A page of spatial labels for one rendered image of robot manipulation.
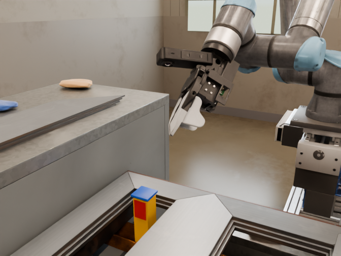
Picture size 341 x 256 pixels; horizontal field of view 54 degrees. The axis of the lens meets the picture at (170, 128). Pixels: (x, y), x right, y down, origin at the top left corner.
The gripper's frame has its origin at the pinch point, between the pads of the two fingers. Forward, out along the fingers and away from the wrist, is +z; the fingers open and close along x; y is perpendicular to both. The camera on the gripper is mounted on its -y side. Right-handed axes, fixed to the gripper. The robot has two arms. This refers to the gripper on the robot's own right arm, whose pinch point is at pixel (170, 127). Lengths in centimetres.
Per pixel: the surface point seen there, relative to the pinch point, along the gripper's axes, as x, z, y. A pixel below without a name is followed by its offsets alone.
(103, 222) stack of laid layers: 39.4, 21.9, 2.5
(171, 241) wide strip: 23.3, 18.7, 17.9
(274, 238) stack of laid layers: 19.2, 6.2, 42.9
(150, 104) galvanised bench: 65, -26, 1
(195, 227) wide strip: 25.8, 12.7, 23.5
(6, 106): 70, 1, -44
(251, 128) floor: 292, -149, 151
